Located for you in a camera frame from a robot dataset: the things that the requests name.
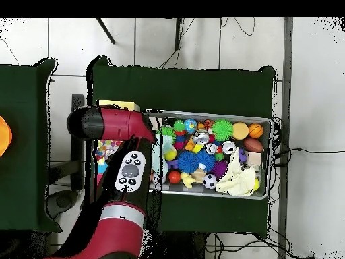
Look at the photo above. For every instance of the mint green knitted cloth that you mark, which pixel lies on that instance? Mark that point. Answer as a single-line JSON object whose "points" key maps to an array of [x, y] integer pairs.
{"points": [[157, 159]]}

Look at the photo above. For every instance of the large polka dot cloth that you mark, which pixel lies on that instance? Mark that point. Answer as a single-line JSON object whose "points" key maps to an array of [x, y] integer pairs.
{"points": [[106, 148]]}

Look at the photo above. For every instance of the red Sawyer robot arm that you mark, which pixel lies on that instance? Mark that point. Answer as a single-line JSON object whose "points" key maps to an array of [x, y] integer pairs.
{"points": [[118, 126]]}

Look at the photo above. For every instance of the wooden box with three holes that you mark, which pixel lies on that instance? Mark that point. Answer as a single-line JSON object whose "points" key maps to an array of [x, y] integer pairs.
{"points": [[121, 104]]}

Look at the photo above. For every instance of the rainbow spiky caterpillar toy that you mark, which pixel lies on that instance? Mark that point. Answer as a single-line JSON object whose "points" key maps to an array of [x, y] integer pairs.
{"points": [[179, 126]]}

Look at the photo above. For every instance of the blue spiky ball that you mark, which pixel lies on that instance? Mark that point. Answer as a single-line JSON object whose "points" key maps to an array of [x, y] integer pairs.
{"points": [[188, 162]]}

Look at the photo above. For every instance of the globe print ball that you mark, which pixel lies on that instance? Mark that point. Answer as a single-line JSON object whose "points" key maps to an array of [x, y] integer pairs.
{"points": [[190, 126]]}

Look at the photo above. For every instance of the red orange ball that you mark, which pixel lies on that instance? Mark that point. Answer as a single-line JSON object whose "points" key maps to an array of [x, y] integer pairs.
{"points": [[174, 177]]}

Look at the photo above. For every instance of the green spiky ball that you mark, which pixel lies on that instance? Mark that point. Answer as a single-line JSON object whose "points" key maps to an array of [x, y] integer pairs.
{"points": [[221, 130]]}

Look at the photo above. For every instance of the small soccer ball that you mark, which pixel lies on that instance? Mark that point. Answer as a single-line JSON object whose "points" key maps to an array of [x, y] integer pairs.
{"points": [[210, 181]]}

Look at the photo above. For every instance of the purple knobbly ball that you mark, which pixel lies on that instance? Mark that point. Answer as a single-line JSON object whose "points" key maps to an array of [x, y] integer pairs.
{"points": [[220, 168]]}

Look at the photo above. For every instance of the dark green tablecloth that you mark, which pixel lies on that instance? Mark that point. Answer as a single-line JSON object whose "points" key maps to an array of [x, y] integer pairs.
{"points": [[188, 89], [21, 188]]}

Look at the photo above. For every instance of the pale yellow knitted cloth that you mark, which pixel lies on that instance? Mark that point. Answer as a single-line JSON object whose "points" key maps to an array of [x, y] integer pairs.
{"points": [[234, 183]]}

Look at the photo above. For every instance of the black tripod leg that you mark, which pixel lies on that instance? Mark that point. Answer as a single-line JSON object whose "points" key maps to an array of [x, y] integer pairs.
{"points": [[105, 30], [178, 32]]}

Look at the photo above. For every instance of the grey plastic foot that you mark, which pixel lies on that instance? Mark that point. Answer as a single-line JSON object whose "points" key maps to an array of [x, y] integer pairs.
{"points": [[63, 201]]}

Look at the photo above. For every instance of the orange plastic object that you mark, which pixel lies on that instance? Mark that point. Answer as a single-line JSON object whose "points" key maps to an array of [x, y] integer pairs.
{"points": [[4, 137]]}

